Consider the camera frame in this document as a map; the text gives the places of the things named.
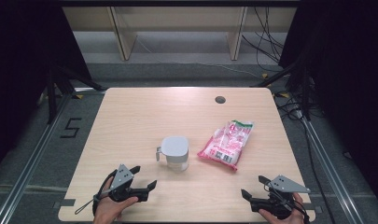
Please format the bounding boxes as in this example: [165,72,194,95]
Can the dark grey table bracket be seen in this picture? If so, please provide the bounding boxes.
[51,199,77,209]
[300,202,323,215]

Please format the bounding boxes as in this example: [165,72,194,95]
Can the white mug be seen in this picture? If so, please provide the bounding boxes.
[155,135,190,172]

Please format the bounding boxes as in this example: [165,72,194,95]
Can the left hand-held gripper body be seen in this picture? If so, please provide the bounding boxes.
[108,163,148,203]

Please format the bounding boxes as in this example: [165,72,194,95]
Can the grey and black lanyard cord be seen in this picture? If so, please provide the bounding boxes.
[74,169,118,217]

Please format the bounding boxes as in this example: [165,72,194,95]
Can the black stand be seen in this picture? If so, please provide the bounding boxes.
[46,63,106,125]
[251,57,313,121]

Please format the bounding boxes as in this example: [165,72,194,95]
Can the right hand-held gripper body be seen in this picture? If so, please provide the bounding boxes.
[250,175,312,220]

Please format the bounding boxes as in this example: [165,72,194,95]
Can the pink and white plastic bag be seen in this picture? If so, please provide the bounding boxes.
[197,119,255,172]

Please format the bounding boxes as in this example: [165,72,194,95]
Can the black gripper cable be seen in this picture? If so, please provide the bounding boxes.
[263,182,311,223]

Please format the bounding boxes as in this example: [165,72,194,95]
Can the person's right hand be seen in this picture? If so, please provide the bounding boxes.
[259,192,306,224]

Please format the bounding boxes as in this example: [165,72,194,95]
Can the bundle of black cables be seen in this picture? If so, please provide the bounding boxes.
[242,6,286,73]

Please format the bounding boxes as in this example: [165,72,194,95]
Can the metal floor rail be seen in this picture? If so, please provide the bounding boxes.
[301,117,378,224]
[0,88,73,224]

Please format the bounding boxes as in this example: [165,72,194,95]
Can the black curtain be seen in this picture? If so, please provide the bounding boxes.
[278,0,378,213]
[0,0,92,175]

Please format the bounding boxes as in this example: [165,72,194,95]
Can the beige shelf unit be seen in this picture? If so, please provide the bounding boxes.
[63,6,298,62]

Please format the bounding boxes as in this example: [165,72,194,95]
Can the person's left hand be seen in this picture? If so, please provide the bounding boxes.
[92,176,139,224]

